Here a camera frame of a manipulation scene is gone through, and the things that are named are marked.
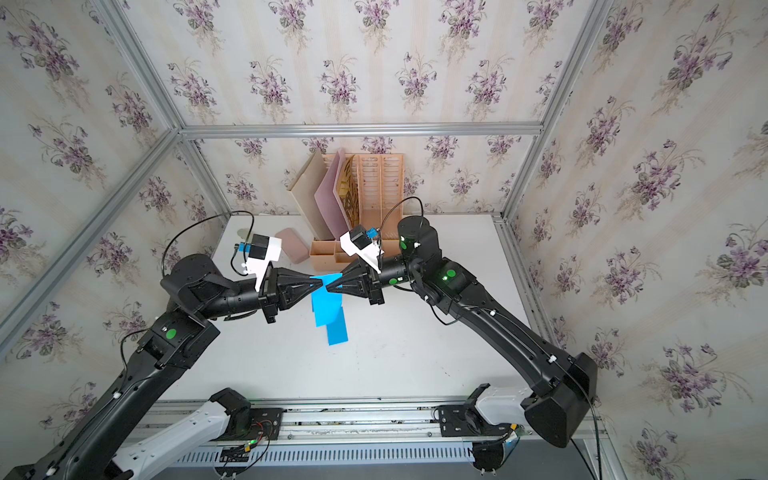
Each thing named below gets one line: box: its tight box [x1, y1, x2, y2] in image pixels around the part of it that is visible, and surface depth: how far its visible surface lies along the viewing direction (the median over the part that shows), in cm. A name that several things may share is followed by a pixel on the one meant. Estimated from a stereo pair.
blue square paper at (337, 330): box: [326, 306, 349, 346], surface depth 90 cm
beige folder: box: [287, 149, 335, 241], surface depth 95 cm
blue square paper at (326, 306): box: [310, 273, 343, 328], surface depth 56 cm
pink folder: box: [314, 148, 350, 241], surface depth 95 cm
